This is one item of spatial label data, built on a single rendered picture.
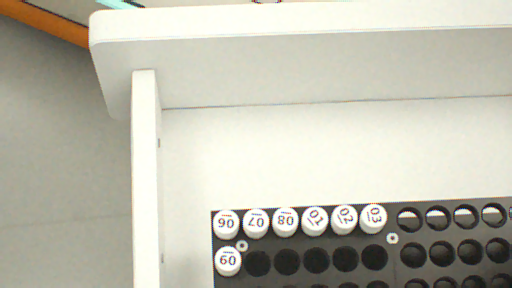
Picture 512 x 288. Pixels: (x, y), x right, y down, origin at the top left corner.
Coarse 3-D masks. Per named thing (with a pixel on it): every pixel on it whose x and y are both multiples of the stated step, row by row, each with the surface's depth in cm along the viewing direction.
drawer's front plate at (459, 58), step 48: (384, 0) 51; (432, 0) 51; (480, 0) 51; (96, 48) 50; (144, 48) 51; (192, 48) 51; (240, 48) 51; (288, 48) 52; (336, 48) 52; (384, 48) 52; (432, 48) 53; (480, 48) 53; (192, 96) 57; (240, 96) 57; (288, 96) 58; (336, 96) 58; (384, 96) 58; (432, 96) 59
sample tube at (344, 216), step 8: (336, 208) 49; (344, 208) 49; (352, 208) 49; (336, 216) 49; (344, 216) 49; (352, 216) 49; (336, 224) 48; (344, 224) 48; (352, 224) 48; (336, 232) 49; (344, 232) 49
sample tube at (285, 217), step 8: (280, 208) 49; (288, 208) 49; (280, 216) 48; (288, 216) 48; (296, 216) 49; (272, 224) 49; (280, 224) 48; (288, 224) 48; (296, 224) 48; (280, 232) 49; (288, 232) 49
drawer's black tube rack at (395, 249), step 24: (432, 216) 53; (456, 216) 53; (240, 240) 49; (360, 240) 49; (384, 240) 49; (408, 240) 49; (432, 240) 50; (456, 240) 50; (480, 240) 50; (504, 240) 50; (264, 264) 52; (288, 264) 52; (312, 264) 52; (336, 264) 52; (360, 264) 49; (384, 264) 49; (408, 264) 53; (432, 264) 49; (456, 264) 49; (480, 264) 49; (504, 264) 49
